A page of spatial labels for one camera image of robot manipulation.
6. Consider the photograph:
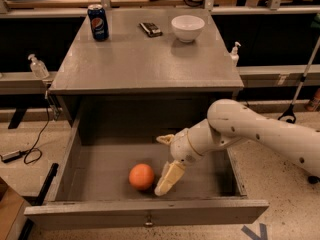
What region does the dark snack bar wrapper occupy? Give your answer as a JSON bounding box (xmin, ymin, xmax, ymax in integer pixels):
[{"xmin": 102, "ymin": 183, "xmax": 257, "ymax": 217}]
[{"xmin": 139, "ymin": 23, "xmax": 162, "ymax": 37}]

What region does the grey pole with black base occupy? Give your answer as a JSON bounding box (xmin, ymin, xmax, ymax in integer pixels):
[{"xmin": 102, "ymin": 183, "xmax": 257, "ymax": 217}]
[{"xmin": 279, "ymin": 36, "xmax": 320, "ymax": 124}]

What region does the brown cardboard box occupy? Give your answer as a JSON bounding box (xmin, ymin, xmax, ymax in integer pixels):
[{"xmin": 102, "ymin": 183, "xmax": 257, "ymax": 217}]
[{"xmin": 0, "ymin": 178, "xmax": 29, "ymax": 240}]

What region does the clear sanitizer pump bottle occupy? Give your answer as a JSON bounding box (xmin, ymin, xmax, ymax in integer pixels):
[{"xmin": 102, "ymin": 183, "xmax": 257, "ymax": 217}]
[{"xmin": 28, "ymin": 54, "xmax": 49, "ymax": 79}]

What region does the black stand leg with wheel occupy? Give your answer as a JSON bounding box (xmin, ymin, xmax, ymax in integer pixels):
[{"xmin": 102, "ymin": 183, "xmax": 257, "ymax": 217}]
[{"xmin": 308, "ymin": 176, "xmax": 320, "ymax": 184}]

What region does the silver drawer knob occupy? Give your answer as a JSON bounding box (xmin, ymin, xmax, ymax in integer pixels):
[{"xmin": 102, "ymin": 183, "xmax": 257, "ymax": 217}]
[{"xmin": 144, "ymin": 215, "xmax": 154, "ymax": 228}]

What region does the open grey top drawer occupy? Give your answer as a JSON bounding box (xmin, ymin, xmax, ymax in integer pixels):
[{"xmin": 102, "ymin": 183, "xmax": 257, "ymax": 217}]
[{"xmin": 24, "ymin": 97, "xmax": 270, "ymax": 231}]

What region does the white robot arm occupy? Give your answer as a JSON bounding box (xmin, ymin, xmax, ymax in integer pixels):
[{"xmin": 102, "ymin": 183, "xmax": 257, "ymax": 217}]
[{"xmin": 155, "ymin": 99, "xmax": 320, "ymax": 196}]

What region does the grey wooden cabinet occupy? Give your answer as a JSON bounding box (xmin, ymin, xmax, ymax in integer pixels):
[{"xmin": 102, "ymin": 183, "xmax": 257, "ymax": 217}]
[{"xmin": 48, "ymin": 7, "xmax": 245, "ymax": 128}]

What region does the white ceramic bowl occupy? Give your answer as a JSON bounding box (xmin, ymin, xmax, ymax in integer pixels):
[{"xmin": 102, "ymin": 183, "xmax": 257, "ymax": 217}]
[{"xmin": 171, "ymin": 15, "xmax": 205, "ymax": 43}]

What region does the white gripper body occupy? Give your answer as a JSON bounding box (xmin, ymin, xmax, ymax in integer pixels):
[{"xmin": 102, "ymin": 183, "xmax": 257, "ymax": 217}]
[{"xmin": 170, "ymin": 128, "xmax": 202, "ymax": 166}]

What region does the black floor bar left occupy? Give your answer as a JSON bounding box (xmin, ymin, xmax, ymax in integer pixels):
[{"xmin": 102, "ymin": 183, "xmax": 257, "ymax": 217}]
[{"xmin": 18, "ymin": 163, "xmax": 59, "ymax": 240}]

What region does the blue Pepsi can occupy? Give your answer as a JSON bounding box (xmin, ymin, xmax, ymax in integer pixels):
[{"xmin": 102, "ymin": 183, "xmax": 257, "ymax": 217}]
[{"xmin": 87, "ymin": 4, "xmax": 109, "ymax": 41}]

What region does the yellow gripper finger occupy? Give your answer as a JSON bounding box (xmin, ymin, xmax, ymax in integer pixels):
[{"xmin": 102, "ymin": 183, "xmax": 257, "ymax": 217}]
[
  {"xmin": 154, "ymin": 161, "xmax": 185, "ymax": 196},
  {"xmin": 156, "ymin": 134, "xmax": 174, "ymax": 145}
]

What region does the orange fruit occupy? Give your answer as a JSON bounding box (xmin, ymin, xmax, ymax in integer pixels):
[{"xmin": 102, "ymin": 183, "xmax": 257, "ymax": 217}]
[{"xmin": 129, "ymin": 163, "xmax": 155, "ymax": 191}]

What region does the small white pump bottle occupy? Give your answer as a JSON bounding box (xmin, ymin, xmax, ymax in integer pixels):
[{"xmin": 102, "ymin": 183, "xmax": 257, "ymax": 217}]
[{"xmin": 230, "ymin": 42, "xmax": 241, "ymax": 66}]

